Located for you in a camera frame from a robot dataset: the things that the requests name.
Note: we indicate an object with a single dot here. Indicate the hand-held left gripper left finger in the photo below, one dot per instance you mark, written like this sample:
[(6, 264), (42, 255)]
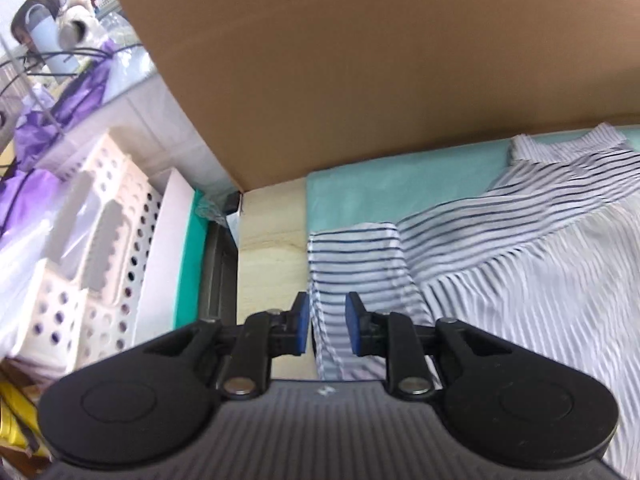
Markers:
[(301, 324)]

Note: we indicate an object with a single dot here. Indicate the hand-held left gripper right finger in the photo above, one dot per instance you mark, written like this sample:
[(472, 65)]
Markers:
[(353, 324)]

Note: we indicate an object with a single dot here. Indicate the striped white shirt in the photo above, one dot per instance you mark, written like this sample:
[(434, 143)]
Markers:
[(505, 255)]

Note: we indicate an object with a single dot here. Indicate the teal table cloth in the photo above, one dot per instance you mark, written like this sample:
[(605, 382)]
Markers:
[(395, 190)]

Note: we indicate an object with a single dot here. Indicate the white and teal flat box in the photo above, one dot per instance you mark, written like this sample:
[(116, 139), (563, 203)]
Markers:
[(172, 255)]

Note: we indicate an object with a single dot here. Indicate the white perforated plastic baskets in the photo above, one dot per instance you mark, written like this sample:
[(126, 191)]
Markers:
[(107, 240)]

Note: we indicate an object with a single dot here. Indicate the brown cardboard box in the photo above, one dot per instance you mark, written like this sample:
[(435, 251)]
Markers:
[(400, 70)]

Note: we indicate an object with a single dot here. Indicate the yellow packet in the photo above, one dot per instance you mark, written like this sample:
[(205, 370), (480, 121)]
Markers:
[(15, 420)]

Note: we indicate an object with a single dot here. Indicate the purple cloth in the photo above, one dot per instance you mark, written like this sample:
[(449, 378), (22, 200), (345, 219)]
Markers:
[(55, 110)]

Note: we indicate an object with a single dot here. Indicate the light blue tumbler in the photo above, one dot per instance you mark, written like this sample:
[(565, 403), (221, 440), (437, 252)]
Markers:
[(50, 40)]

